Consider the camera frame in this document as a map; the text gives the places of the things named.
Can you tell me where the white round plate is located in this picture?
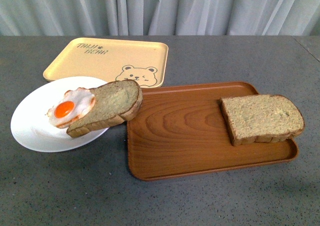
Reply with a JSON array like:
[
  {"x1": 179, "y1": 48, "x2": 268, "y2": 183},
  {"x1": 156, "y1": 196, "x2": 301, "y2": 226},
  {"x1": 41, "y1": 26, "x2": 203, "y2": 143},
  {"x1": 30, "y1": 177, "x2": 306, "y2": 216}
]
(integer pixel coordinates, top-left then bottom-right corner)
[{"x1": 10, "y1": 76, "x2": 107, "y2": 152}]

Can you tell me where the brown wood-grain tray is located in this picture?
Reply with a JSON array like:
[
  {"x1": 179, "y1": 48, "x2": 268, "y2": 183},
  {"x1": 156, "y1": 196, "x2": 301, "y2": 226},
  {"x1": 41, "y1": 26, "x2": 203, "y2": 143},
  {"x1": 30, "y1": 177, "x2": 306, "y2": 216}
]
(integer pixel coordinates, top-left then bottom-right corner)
[{"x1": 127, "y1": 82, "x2": 299, "y2": 181}]

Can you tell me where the fried egg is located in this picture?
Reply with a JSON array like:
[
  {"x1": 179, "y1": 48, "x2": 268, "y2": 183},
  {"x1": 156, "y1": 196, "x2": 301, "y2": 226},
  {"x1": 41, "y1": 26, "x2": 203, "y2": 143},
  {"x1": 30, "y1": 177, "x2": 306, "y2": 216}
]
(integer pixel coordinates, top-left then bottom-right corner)
[{"x1": 46, "y1": 87, "x2": 96, "y2": 129}]

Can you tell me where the grey pleated curtain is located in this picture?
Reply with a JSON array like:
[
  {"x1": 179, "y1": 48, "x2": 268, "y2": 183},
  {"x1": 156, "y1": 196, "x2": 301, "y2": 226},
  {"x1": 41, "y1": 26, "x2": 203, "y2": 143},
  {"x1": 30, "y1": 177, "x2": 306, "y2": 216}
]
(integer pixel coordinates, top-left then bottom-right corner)
[{"x1": 0, "y1": 0, "x2": 320, "y2": 36}]

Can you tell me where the yellow bear tray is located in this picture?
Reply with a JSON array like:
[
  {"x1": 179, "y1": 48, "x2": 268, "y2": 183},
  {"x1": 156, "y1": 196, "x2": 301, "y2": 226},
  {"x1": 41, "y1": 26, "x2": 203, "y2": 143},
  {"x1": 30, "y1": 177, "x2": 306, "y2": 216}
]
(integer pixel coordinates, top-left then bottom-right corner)
[{"x1": 43, "y1": 38, "x2": 169, "y2": 88}]

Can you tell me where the bread slice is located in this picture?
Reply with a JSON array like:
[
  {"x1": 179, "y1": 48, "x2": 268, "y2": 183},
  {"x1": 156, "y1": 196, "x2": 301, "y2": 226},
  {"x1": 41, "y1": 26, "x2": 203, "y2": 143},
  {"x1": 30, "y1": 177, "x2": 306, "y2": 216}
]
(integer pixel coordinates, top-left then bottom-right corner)
[
  {"x1": 67, "y1": 80, "x2": 143, "y2": 138},
  {"x1": 219, "y1": 94, "x2": 305, "y2": 146}
]

